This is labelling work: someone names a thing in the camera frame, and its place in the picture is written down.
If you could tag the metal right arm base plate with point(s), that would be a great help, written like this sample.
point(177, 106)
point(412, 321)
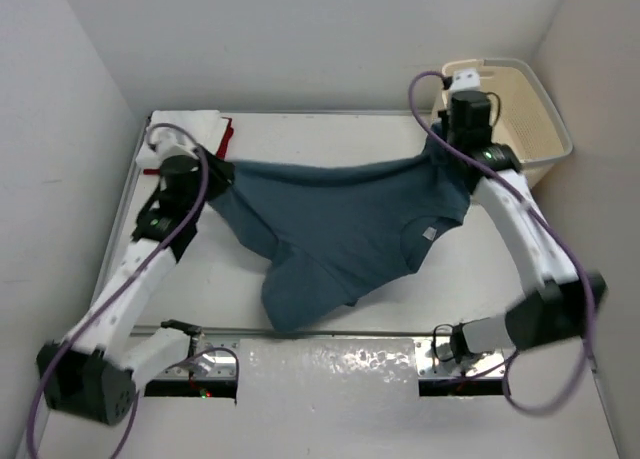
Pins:
point(433, 362)

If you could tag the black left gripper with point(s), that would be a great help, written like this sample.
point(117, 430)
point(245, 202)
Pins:
point(219, 174)

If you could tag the cream plastic laundry basket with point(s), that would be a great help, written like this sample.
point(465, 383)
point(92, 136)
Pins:
point(529, 122)

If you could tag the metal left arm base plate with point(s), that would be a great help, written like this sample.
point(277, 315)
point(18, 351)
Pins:
point(216, 360)

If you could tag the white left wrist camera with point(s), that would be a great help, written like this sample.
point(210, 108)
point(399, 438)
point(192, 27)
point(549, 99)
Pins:
point(167, 143)

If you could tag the red polo t shirt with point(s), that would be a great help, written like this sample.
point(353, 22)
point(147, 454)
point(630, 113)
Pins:
point(220, 146)

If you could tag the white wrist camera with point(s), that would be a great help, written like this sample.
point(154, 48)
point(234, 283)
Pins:
point(465, 79)
point(167, 143)

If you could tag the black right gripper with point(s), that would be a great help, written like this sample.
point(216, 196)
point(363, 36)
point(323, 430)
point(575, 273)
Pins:
point(445, 120)

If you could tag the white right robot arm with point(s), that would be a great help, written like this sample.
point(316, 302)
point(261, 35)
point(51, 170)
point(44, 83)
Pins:
point(559, 301)

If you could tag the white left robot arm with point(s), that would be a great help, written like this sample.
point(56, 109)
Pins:
point(91, 373)

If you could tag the blue garment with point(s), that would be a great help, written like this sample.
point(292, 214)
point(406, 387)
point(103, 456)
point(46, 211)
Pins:
point(334, 235)

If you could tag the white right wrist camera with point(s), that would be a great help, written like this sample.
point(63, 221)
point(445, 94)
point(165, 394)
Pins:
point(465, 79)

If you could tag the white t shirt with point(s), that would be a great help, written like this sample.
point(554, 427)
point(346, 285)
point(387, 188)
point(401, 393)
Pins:
point(149, 129)

